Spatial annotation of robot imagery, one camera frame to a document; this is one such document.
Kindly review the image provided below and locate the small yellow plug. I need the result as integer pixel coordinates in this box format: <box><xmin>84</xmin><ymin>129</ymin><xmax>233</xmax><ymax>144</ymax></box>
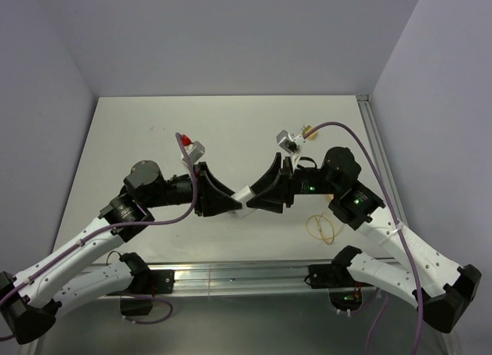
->
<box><xmin>301</xmin><ymin>125</ymin><xmax>317</xmax><ymax>141</ymax></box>

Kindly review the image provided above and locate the yellow USB cable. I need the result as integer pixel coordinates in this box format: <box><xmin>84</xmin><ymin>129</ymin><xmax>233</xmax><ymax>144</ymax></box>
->
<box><xmin>305</xmin><ymin>212</ymin><xmax>337</xmax><ymax>246</ymax></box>

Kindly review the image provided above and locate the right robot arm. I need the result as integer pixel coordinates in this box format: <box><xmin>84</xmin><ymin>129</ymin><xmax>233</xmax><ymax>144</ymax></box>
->
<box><xmin>247</xmin><ymin>147</ymin><xmax>481</xmax><ymax>333</ymax></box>

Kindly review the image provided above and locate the aluminium front rail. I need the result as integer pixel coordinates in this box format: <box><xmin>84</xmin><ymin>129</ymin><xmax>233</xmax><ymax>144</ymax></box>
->
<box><xmin>95</xmin><ymin>259</ymin><xmax>389</xmax><ymax>299</ymax></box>

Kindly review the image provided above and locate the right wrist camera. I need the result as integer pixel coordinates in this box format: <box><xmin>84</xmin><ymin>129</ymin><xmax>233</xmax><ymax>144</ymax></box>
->
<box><xmin>276</xmin><ymin>130</ymin><xmax>305</xmax><ymax>168</ymax></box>

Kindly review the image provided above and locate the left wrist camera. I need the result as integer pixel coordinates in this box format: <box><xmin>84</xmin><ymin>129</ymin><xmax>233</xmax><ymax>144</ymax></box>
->
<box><xmin>179</xmin><ymin>134</ymin><xmax>205</xmax><ymax>167</ymax></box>

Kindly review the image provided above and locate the white cube power socket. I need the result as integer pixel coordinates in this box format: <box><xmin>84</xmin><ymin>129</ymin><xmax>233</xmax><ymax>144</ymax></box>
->
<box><xmin>230</xmin><ymin>186</ymin><xmax>255</xmax><ymax>219</ymax></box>

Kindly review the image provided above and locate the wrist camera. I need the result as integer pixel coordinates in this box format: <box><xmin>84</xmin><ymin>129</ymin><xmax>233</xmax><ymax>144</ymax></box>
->
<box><xmin>276</xmin><ymin>130</ymin><xmax>305</xmax><ymax>168</ymax></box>
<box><xmin>179</xmin><ymin>134</ymin><xmax>205</xmax><ymax>167</ymax></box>

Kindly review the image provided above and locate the aluminium side rail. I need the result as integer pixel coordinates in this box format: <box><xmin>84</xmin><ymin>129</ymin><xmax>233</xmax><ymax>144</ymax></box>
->
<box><xmin>356</xmin><ymin>95</ymin><xmax>407</xmax><ymax>224</ymax></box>

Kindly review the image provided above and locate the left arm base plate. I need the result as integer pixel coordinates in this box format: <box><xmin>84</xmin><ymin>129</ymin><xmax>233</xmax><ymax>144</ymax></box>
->
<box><xmin>145</xmin><ymin>270</ymin><xmax>175</xmax><ymax>296</ymax></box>

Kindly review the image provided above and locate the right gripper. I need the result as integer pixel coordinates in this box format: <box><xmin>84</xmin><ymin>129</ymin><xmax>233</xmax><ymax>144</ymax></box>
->
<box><xmin>247</xmin><ymin>151</ymin><xmax>340</xmax><ymax>213</ymax></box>

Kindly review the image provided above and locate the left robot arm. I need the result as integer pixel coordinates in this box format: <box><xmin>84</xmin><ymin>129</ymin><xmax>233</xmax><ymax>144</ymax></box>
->
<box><xmin>1</xmin><ymin>161</ymin><xmax>251</xmax><ymax>344</ymax></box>

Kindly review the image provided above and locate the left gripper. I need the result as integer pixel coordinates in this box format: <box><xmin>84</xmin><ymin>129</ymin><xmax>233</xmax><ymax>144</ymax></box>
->
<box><xmin>144</xmin><ymin>161</ymin><xmax>241</xmax><ymax>216</ymax></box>

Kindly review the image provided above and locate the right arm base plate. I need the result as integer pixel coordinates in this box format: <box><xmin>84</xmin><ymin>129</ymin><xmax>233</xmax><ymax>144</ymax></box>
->
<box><xmin>304</xmin><ymin>264</ymin><xmax>351</xmax><ymax>289</ymax></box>

